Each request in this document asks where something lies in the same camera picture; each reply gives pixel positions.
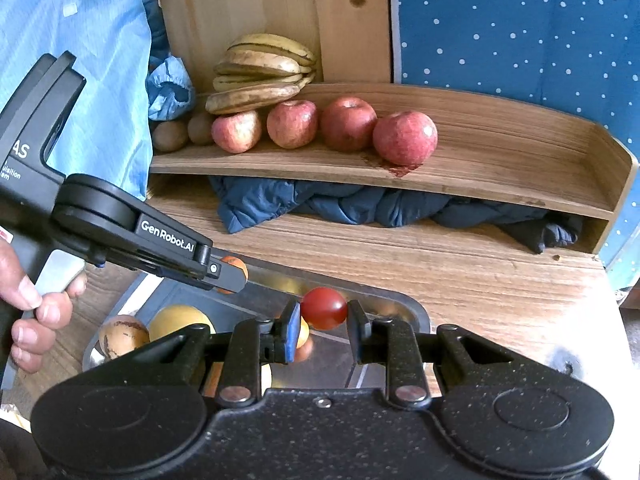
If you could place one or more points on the metal tray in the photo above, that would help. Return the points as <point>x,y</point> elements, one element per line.
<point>395,310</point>

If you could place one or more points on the large brown banana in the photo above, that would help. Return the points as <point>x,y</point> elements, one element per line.
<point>250,99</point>

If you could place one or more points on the cherry tomato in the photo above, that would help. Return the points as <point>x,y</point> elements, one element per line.
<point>324,308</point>

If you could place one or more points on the wooden back panel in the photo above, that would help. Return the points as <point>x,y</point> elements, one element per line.
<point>240,0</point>

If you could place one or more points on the yellow banana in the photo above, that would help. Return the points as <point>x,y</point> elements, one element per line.
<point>260,81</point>

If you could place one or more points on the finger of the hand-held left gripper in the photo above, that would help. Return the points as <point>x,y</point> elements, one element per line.
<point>165,245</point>

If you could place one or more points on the striped pepino melon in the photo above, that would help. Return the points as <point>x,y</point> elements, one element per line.
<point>122,335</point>

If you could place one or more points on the small yellow apple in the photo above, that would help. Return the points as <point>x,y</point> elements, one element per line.
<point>304,330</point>

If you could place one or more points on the brown kiwi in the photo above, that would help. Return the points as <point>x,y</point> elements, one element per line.
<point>170,136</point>
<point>201,129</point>

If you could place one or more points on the blue white-dotted cloth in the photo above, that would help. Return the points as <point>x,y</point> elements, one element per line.
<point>525,35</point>

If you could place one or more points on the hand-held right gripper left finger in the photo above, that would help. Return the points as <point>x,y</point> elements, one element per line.
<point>290,332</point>

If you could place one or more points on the light blue striped garment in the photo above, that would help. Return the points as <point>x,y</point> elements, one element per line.
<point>75,25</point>

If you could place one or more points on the yellow lemon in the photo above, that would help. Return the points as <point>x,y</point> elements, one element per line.
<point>177,320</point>

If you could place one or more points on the dark blue jacket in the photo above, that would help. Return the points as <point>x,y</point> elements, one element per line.
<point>350,205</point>

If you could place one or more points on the red apple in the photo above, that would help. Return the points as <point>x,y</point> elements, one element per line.
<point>236,132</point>
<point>292,124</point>
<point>348,125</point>
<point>405,138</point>

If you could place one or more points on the small red-orange fruit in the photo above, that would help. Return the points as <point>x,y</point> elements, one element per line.
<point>235,264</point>

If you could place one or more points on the small tangerine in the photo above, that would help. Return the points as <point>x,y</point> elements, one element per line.
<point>305,351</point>

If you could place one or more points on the person's left hand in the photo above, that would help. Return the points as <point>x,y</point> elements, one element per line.
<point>25,340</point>

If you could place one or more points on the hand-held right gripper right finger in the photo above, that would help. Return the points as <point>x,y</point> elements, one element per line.
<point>357,332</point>

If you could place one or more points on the wooden shelf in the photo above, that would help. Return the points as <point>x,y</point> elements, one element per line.
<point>500,160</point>

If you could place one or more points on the brown spotted banana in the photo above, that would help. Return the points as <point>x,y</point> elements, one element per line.
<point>257,65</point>
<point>272,44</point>

